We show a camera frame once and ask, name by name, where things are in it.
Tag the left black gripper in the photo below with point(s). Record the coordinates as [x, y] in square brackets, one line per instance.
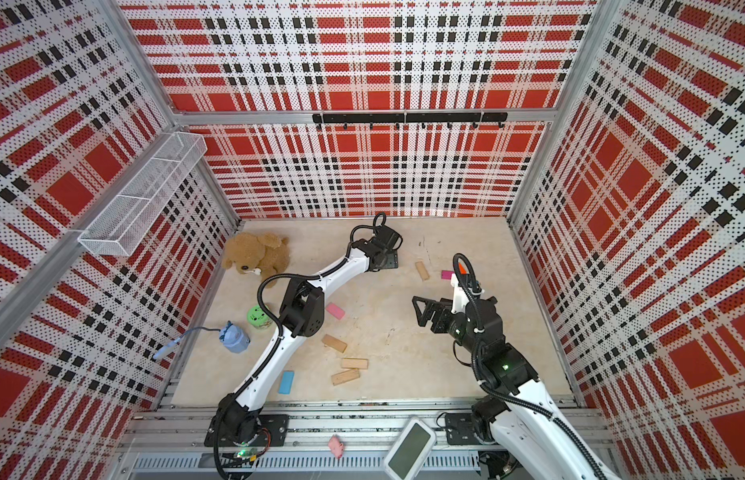
[394, 260]

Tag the brown teddy bear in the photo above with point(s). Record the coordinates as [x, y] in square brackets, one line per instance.
[263, 255]

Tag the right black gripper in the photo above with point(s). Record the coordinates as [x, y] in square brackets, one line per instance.
[444, 311]

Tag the black hook rail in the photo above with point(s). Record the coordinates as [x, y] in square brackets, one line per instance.
[409, 117]

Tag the blue toy with cord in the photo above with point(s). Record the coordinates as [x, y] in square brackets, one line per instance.
[232, 337]

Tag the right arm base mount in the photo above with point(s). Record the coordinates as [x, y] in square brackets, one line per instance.
[462, 429]

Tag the green round toy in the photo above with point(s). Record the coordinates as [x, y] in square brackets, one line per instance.
[257, 318]

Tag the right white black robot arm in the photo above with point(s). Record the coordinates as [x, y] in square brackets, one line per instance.
[517, 411]

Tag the pink building block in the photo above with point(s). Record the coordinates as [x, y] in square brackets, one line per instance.
[335, 311]

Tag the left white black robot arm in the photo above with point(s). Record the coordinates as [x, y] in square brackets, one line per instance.
[301, 315]

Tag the white tablet device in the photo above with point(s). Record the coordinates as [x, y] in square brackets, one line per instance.
[411, 450]

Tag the wooden block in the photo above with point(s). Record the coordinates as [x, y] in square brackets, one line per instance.
[345, 377]
[422, 271]
[335, 343]
[355, 363]

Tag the white wire mesh basket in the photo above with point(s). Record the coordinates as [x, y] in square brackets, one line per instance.
[122, 225]

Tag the light blue front block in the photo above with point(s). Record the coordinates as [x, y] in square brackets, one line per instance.
[286, 381]

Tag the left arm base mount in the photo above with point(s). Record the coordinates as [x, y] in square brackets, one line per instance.
[246, 430]

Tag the pink block on rail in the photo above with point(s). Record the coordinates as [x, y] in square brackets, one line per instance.
[336, 447]

